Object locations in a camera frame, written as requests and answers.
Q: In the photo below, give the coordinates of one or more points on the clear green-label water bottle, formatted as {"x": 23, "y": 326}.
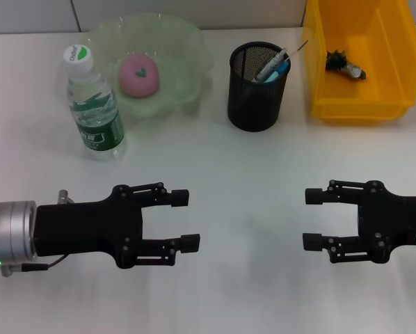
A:
{"x": 96, "y": 135}

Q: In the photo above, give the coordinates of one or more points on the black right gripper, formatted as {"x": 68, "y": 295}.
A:
{"x": 392, "y": 222}

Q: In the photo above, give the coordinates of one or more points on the grey white pen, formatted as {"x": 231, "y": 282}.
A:
{"x": 270, "y": 66}

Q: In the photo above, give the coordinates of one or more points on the pink toy peach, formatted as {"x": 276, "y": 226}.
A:
{"x": 138, "y": 87}

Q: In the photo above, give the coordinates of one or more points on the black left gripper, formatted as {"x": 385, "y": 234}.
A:
{"x": 89, "y": 226}

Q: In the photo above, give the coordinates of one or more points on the clear plastic ruler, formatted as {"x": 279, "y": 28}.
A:
{"x": 300, "y": 48}

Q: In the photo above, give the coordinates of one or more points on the blue scissors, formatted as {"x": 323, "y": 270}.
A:
{"x": 277, "y": 72}

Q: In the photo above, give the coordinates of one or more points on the black mesh pen holder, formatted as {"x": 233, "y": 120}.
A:
{"x": 253, "y": 108}

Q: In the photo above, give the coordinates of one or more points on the yellow plastic bin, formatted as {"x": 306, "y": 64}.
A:
{"x": 364, "y": 102}

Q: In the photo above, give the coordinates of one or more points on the translucent green fruit bowl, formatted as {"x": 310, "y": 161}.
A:
{"x": 180, "y": 45}

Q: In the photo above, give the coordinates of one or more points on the green plastic wrapper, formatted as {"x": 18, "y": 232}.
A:
{"x": 338, "y": 61}

